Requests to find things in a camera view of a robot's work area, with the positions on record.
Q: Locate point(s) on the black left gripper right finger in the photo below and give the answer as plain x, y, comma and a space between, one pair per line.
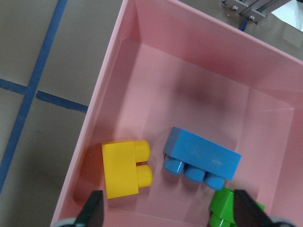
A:
247, 213

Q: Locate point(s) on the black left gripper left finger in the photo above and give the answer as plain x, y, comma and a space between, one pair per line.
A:
92, 213

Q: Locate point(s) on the green toy block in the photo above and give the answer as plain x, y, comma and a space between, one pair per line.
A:
221, 208

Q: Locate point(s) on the yellow toy block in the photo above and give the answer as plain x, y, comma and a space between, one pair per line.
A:
125, 168

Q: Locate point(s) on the blue toy block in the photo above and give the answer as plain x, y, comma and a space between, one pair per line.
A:
199, 159

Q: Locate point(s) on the pink plastic box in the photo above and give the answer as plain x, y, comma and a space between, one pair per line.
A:
168, 64

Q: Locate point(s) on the aluminium frame post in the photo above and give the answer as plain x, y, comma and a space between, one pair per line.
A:
254, 10

